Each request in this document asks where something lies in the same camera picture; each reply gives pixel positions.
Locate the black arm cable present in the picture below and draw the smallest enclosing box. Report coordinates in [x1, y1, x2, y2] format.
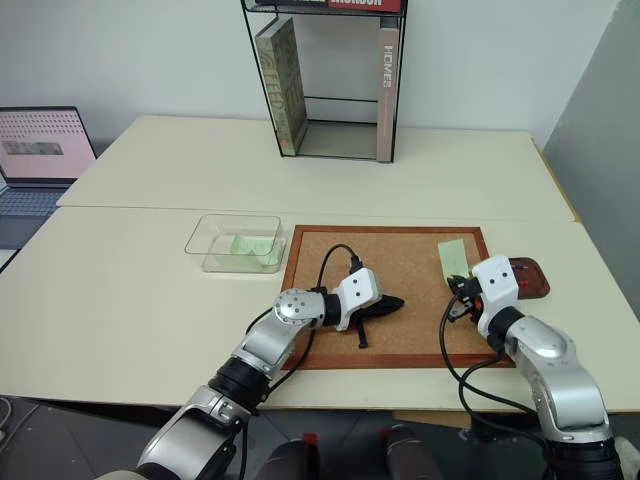
[438, 294, 551, 454]
[243, 244, 364, 416]

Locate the clear plastic box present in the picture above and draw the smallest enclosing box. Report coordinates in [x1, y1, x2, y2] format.
[184, 213, 288, 276]

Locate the black lying book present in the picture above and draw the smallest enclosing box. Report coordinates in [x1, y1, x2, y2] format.
[254, 0, 330, 9]

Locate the wood framed cork board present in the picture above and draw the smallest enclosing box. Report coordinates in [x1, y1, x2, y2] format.
[280, 224, 517, 372]

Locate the brown tray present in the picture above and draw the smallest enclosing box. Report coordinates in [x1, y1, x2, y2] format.
[506, 255, 552, 302]

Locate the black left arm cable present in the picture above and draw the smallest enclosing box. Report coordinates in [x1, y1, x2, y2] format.
[243, 244, 364, 416]

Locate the grey partition panel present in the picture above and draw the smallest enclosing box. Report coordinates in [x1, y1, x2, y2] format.
[541, 8, 640, 322]

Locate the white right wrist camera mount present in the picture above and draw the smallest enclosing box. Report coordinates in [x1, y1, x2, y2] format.
[470, 254, 522, 338]

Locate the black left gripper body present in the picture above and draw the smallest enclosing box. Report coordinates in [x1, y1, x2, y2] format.
[350, 297, 385, 322]

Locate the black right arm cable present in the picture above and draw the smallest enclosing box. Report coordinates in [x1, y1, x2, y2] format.
[438, 294, 551, 454]

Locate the plain green sticky note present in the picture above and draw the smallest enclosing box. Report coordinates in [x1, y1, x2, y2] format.
[436, 239, 471, 282]

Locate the red lying book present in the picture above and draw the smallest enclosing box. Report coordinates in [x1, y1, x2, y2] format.
[327, 0, 403, 13]

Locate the dark rounded shape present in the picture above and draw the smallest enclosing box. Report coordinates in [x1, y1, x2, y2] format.
[380, 423, 444, 480]
[255, 433, 322, 480]

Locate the open laptop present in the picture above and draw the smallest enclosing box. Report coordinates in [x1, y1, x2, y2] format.
[0, 105, 99, 219]

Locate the creased green sticky note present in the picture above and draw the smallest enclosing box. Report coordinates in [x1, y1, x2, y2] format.
[228, 233, 282, 269]

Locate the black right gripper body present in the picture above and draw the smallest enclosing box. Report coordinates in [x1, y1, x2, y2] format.
[452, 277, 485, 321]

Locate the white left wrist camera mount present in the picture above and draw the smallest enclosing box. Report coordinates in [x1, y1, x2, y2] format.
[333, 267, 384, 333]

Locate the black wire shelf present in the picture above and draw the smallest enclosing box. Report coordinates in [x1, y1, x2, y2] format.
[240, 0, 409, 164]

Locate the leaning green book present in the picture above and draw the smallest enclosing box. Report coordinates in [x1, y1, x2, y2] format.
[254, 16, 309, 154]

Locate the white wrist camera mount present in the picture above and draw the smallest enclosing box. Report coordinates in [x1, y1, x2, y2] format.
[333, 267, 384, 333]
[470, 254, 522, 338]

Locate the pink HOMES book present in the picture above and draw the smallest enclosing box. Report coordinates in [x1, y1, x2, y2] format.
[375, 16, 402, 164]

